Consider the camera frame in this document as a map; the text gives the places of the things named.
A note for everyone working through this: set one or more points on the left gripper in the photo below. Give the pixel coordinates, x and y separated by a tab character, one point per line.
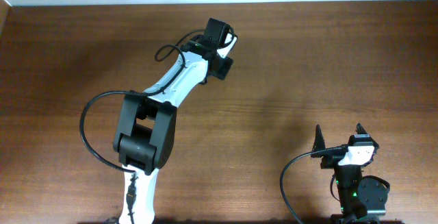
222	72

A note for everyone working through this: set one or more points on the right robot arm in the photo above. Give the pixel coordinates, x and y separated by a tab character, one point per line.
362	198

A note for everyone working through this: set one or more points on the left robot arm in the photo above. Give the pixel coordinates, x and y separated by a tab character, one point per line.
145	133

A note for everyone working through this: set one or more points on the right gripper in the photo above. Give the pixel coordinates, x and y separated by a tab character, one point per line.
331	160

